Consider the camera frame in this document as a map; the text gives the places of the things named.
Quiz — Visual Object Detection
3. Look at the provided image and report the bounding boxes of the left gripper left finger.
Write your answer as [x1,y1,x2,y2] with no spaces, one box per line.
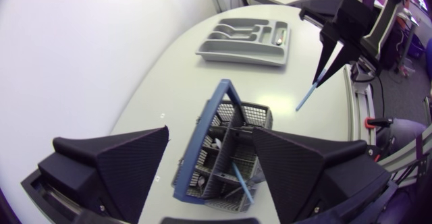
[37,125,170,224]

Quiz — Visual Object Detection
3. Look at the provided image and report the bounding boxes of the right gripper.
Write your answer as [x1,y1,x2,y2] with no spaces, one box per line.
[298,0,376,88]

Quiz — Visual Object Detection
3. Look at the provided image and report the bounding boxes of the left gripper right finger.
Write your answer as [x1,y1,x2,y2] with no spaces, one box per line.
[251,127,392,224]

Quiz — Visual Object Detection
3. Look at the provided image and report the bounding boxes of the blue plastic cutlery piece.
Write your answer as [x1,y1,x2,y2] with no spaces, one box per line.
[295,68,327,112]
[231,162,255,205]

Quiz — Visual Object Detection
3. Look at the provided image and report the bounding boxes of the grey cutlery basket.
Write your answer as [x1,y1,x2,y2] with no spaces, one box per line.
[171,78,273,214]

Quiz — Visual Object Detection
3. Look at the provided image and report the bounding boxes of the grey cutlery tray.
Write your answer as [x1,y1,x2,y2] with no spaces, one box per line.
[194,17,292,67]

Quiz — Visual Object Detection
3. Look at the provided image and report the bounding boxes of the steel spoon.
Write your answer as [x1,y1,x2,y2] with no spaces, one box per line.
[275,30,288,47]

